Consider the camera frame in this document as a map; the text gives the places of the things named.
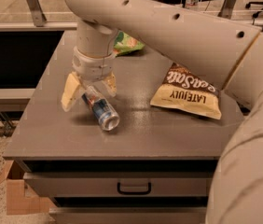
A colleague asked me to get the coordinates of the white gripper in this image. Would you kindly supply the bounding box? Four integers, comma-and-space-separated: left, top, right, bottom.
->
61, 47, 117, 112

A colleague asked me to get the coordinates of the red bull can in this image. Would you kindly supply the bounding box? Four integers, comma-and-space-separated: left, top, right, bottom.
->
82, 86, 120, 132

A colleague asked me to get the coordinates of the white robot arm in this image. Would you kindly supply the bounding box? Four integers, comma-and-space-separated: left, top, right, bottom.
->
64, 0, 263, 224

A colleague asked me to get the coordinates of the green snack bag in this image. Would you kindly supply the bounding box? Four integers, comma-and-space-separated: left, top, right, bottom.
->
113, 31, 145, 56

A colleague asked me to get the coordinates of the brown yellow chips bag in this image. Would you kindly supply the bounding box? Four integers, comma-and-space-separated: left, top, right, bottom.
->
150, 63, 222, 119

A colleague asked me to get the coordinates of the grey drawer cabinet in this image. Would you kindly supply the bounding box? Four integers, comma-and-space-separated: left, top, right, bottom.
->
4, 31, 243, 224

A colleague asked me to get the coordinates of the cardboard box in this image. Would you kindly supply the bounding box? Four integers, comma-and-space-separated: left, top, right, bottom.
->
0, 161, 55, 215

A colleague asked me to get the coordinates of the metal railing frame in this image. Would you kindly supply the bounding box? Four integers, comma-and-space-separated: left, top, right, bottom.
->
0, 0, 263, 27

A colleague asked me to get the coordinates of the black drawer handle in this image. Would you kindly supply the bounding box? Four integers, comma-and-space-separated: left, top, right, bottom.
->
117, 182, 152, 195

